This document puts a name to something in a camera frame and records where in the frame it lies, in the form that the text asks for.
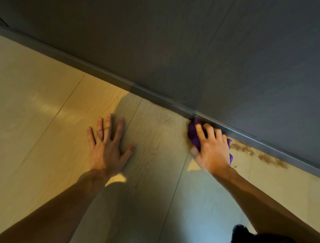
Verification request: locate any person's left hand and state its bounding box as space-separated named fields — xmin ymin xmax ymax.
xmin=86 ymin=114 xmax=137 ymax=179

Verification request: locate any person's right hand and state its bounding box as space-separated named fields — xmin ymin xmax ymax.
xmin=190 ymin=123 xmax=234 ymax=176

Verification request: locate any purple cleaning cloth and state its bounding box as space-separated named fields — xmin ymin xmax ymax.
xmin=187 ymin=118 xmax=234 ymax=166

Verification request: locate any person's left forearm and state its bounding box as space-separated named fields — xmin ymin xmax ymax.
xmin=0 ymin=170 xmax=110 ymax=243

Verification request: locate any person's right forearm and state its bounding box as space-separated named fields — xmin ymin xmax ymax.
xmin=212 ymin=168 xmax=320 ymax=243

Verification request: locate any brown dirt stain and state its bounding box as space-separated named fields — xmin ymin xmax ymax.
xmin=230 ymin=140 xmax=289 ymax=169

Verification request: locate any grey baseboard strip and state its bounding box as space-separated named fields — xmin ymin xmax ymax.
xmin=0 ymin=25 xmax=320 ymax=178

